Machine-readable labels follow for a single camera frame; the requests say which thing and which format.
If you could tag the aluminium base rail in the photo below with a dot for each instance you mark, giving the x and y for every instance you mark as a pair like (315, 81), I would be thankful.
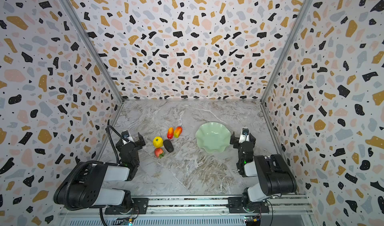
(222, 210)

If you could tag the red fake apple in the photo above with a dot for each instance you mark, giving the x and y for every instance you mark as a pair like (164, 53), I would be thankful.
(159, 153)

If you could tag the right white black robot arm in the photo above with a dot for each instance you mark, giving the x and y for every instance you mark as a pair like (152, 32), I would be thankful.
(274, 176)

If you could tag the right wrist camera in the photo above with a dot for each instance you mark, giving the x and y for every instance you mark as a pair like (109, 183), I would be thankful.
(245, 135)

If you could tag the aluminium corner post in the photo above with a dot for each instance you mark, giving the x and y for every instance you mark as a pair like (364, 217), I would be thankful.
(286, 48)
(86, 40)

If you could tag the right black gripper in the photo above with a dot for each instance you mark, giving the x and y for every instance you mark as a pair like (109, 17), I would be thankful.
(244, 143)

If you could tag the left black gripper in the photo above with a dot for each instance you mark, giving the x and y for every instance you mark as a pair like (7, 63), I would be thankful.
(132, 142)

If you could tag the left aluminium corner post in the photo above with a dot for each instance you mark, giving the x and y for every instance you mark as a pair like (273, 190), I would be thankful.
(86, 40)

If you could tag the yellow fake lemon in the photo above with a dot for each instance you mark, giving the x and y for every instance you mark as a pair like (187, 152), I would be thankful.
(158, 142)

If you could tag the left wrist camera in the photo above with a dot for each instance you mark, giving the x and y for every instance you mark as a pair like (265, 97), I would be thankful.
(126, 135)

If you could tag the green scalloped fruit bowl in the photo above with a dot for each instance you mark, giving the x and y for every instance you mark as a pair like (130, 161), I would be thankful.
(213, 137)

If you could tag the orange green fake mango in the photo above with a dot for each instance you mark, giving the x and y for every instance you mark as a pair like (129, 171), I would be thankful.
(177, 132)

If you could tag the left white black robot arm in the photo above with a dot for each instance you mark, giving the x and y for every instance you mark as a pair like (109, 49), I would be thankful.
(83, 187)

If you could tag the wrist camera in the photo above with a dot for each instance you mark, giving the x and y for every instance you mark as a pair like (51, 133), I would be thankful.
(126, 135)
(245, 135)

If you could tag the right aluminium corner post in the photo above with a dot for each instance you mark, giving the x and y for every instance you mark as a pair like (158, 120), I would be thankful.
(286, 48)

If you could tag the red orange fake mango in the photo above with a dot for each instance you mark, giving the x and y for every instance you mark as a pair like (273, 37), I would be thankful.
(170, 133)

